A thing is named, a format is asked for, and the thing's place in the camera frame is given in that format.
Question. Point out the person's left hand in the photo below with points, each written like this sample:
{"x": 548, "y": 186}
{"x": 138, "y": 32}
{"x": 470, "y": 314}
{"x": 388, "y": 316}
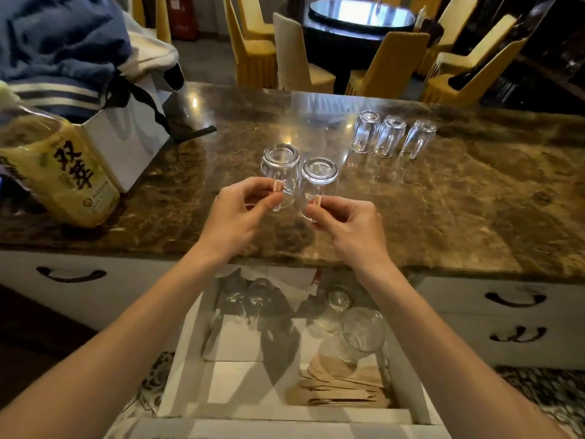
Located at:
{"x": 228, "y": 223}

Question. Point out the person's right hand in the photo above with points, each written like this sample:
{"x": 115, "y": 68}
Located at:
{"x": 356, "y": 237}

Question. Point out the person's right thumb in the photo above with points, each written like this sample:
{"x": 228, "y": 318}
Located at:
{"x": 322, "y": 213}

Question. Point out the person's left thumb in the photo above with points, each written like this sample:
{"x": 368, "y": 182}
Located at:
{"x": 270, "y": 203}

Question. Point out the person's left forearm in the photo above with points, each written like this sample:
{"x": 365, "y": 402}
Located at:
{"x": 114, "y": 352}

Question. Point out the person's right forearm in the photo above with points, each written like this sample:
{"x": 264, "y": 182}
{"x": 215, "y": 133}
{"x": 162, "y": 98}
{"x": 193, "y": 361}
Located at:
{"x": 448, "y": 361}

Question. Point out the small clear glass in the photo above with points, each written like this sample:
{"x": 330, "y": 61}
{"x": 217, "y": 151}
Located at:
{"x": 339, "y": 299}

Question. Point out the clear stemmed glass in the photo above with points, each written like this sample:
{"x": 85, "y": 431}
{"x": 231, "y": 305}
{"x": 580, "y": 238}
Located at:
{"x": 235, "y": 294}
{"x": 260, "y": 292}

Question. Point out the large clear glass tumbler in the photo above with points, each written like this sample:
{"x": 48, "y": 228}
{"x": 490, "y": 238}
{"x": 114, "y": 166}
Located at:
{"x": 362, "y": 333}

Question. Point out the white paper bag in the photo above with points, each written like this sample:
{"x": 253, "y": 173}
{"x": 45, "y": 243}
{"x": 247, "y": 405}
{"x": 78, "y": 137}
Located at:
{"x": 128, "y": 146}

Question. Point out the round dark dining table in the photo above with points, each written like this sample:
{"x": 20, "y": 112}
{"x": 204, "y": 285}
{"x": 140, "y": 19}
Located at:
{"x": 329, "y": 50}

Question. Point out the group of yellow covered chairs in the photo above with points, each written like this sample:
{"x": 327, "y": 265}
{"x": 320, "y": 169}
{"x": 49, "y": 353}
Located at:
{"x": 393, "y": 63}

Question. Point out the white drawer front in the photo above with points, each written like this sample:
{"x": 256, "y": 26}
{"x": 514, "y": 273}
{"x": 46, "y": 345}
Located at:
{"x": 562, "y": 299}
{"x": 466, "y": 342}
{"x": 128, "y": 297}

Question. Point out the pile of wooden spatulas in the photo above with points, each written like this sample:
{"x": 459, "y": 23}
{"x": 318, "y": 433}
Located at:
{"x": 340, "y": 384}

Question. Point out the open white drawer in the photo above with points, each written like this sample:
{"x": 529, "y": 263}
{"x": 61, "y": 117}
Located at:
{"x": 237, "y": 384}

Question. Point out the white cloth garment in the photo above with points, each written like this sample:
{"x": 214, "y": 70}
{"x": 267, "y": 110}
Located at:
{"x": 148, "y": 52}

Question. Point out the round glass turntable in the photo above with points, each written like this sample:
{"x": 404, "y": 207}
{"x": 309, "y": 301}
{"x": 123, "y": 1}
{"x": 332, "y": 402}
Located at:
{"x": 361, "y": 14}

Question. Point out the red cabinet box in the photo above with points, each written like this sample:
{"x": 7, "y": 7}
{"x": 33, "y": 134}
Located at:
{"x": 182, "y": 17}

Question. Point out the yellow label drink bottle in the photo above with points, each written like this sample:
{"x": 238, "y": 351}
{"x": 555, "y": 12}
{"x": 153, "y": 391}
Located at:
{"x": 59, "y": 173}

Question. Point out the blue striped garment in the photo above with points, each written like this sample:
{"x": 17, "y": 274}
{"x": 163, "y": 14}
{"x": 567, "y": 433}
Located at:
{"x": 55, "y": 45}

